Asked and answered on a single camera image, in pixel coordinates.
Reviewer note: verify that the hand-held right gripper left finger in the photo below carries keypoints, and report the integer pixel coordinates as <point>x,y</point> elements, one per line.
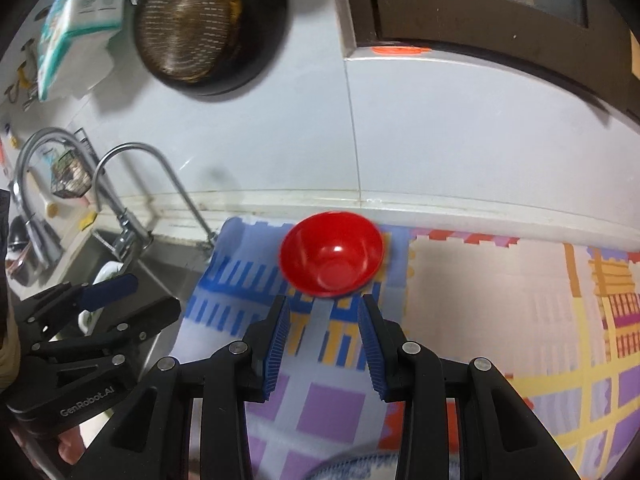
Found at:
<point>277,345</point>

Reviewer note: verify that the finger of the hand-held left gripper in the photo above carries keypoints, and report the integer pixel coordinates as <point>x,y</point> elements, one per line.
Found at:
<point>110,289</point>
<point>145,322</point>

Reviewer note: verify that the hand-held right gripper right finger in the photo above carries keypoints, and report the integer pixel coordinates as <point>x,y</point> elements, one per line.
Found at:
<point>372,350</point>

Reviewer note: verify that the red and black bowl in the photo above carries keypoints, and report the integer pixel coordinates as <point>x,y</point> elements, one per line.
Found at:
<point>335,255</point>

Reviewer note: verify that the blue patterned white plate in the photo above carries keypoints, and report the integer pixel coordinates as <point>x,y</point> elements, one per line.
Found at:
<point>350,467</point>

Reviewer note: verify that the person's left forearm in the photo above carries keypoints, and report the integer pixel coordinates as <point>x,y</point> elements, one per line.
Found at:
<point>7,365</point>

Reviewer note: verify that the person's left hand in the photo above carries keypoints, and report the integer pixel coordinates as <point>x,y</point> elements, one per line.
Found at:
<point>70,452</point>

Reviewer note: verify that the white dish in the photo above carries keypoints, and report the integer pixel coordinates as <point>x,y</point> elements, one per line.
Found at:
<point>107,272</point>

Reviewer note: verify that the steel sink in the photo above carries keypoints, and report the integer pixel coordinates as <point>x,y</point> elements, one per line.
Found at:
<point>150,275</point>

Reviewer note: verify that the thin metal faucet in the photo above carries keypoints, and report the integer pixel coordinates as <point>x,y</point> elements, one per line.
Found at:
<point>165,170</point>

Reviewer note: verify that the colourful printed mat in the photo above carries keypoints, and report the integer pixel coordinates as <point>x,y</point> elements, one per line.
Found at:
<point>500,285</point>

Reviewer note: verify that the large metal faucet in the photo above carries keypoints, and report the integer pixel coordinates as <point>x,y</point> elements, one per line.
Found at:
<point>30,160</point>

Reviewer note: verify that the tissue paper pack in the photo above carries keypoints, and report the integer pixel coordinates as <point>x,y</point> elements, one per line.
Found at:
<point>75,25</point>

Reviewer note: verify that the black frying pan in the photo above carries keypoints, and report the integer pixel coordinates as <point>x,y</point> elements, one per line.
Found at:
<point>200,25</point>

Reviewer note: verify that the orange strip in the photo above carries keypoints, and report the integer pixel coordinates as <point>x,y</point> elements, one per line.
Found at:
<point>400,51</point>

